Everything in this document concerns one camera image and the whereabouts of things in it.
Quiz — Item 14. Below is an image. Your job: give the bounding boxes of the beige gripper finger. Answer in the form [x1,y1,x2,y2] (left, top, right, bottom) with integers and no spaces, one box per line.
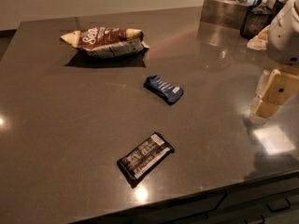
[262,65,299,105]
[250,100,280,119]

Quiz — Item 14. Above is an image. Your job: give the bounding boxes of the black chocolate rxbar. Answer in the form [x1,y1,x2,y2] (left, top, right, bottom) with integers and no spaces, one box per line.
[117,133,175,189]

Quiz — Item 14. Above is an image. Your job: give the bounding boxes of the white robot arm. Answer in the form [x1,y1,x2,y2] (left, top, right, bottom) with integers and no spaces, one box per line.
[247,0,299,124]

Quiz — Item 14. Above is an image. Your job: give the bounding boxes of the blue blueberry rxbar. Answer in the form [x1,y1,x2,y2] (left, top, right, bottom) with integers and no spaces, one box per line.
[143,76,184,105]

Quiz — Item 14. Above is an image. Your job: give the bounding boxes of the beige packet near cup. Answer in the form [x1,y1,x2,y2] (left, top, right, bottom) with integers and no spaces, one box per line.
[247,25,269,50]

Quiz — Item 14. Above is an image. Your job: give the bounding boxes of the black mesh utensil cup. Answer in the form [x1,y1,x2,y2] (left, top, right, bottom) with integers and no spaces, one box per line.
[240,6,272,39]

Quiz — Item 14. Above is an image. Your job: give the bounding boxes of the steel raised counter box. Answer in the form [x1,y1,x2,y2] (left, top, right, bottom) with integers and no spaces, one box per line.
[200,0,262,29]

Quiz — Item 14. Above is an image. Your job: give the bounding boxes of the brown white chip bag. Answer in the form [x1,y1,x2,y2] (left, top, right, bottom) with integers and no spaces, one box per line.
[61,27,149,59]

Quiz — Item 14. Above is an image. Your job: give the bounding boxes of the cabinet drawer with black handle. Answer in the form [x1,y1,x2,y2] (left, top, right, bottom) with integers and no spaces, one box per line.
[174,184,299,224]

